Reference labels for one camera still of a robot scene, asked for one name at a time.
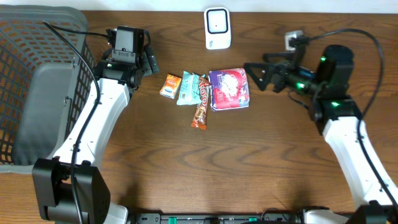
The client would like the brown orange candy bar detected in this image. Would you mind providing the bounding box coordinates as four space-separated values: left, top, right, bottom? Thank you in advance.
191 77 210 130

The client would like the purple red snack bag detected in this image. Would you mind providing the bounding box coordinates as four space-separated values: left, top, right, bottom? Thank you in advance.
208 68 250 111

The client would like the small orange snack packet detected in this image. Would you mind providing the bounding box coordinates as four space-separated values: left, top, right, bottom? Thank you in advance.
159 74 182 99

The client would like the black cable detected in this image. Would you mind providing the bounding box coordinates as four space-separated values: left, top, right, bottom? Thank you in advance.
287 28 398 212
42 20 113 224

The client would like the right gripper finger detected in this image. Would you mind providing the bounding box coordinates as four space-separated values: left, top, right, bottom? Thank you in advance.
244 63 275 91
262 52 295 62

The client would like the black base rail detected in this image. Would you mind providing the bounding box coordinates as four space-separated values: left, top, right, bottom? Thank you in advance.
127 210 304 224

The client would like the left black cable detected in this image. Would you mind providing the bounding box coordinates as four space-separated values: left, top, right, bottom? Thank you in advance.
42 20 113 224

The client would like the right black cable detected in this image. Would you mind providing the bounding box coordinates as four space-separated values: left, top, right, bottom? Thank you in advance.
287 28 398 212

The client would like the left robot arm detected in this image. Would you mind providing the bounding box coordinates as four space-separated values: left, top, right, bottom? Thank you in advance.
32 26 159 223

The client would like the grey plastic mesh basket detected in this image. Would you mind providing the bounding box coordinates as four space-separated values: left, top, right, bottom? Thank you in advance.
1 5 95 174

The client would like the teal snack packet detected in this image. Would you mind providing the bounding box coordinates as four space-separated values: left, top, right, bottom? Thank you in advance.
177 71 204 106

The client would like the white barcode scanner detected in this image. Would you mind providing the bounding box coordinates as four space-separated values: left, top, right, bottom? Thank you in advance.
203 7 232 50

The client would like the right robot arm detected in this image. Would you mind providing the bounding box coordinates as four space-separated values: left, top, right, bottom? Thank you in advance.
244 45 397 223

